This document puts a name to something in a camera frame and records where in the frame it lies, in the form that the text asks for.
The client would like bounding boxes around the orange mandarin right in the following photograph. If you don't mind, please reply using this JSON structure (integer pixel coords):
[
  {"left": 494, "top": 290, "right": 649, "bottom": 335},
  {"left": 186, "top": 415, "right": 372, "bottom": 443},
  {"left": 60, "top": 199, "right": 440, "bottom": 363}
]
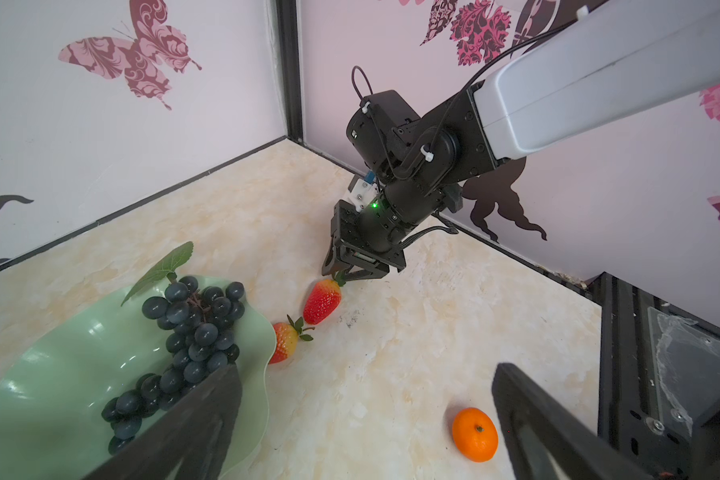
[{"left": 451, "top": 408, "right": 499, "bottom": 463}]

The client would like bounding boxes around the red strawberry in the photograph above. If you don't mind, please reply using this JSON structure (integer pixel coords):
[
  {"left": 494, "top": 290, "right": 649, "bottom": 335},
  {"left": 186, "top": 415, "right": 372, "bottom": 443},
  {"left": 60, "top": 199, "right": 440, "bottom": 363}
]
[
  {"left": 269, "top": 316, "right": 314, "bottom": 364},
  {"left": 302, "top": 272, "right": 346, "bottom": 325}
]

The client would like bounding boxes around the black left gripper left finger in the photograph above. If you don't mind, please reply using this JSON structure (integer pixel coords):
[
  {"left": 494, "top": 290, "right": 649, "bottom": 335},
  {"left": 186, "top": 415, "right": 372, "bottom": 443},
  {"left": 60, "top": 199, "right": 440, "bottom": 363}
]
[{"left": 86, "top": 365, "right": 243, "bottom": 480}]

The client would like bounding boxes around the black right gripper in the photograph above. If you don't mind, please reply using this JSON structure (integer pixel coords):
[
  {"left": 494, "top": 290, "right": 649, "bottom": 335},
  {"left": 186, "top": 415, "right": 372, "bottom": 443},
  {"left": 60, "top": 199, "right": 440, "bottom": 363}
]
[{"left": 321, "top": 200, "right": 406, "bottom": 283}]

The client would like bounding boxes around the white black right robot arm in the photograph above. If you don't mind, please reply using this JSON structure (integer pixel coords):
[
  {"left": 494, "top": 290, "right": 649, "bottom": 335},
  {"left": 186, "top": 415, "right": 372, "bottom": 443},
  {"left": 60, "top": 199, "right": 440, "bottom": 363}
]
[{"left": 322, "top": 1, "right": 720, "bottom": 283}]

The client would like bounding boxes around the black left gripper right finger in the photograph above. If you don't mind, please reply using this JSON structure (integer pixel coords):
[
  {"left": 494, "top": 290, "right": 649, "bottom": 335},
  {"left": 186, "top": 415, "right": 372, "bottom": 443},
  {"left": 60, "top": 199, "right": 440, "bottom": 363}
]
[{"left": 492, "top": 363, "right": 650, "bottom": 479}]

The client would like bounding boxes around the dark grape bunch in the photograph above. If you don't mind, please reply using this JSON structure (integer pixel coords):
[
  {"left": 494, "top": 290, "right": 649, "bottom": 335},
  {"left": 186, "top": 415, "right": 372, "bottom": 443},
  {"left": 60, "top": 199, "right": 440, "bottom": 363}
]
[{"left": 101, "top": 241, "right": 245, "bottom": 456}]

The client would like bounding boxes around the black base frame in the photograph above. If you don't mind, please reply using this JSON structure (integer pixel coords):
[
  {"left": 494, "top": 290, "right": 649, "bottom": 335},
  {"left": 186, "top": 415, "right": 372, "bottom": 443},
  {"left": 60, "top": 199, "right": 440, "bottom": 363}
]
[{"left": 588, "top": 273, "right": 720, "bottom": 479}]

